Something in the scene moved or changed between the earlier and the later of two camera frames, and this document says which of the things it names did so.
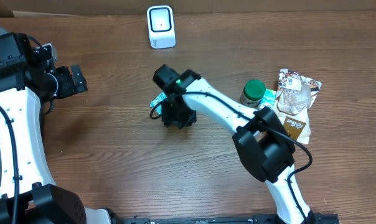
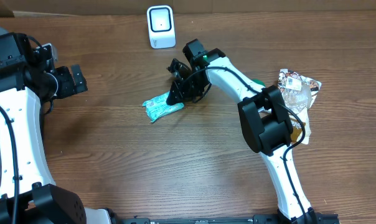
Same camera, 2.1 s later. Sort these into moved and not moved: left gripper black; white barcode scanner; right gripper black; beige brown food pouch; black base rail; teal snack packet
Moved: teal snack packet; right gripper black
Not moved: white barcode scanner; black base rail; left gripper black; beige brown food pouch
